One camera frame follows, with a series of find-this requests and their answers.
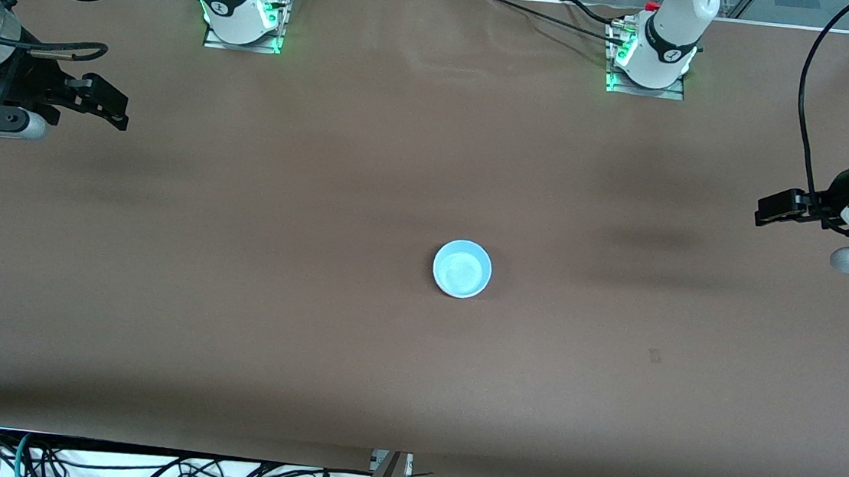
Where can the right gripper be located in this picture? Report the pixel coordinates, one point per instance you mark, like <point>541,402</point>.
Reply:
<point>26,77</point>

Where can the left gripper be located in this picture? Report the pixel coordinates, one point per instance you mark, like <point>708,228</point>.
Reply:
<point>832,200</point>

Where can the blue bowl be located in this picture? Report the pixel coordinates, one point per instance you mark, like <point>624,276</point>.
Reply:
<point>462,269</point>

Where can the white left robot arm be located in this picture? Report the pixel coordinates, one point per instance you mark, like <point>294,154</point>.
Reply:
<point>669,29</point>

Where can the brown table cover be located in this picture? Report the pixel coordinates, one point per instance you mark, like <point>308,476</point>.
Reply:
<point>381,381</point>

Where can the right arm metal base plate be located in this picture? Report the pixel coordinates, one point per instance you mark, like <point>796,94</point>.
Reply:
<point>215,41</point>

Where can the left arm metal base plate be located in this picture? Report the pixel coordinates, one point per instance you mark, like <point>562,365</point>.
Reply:
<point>675,94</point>

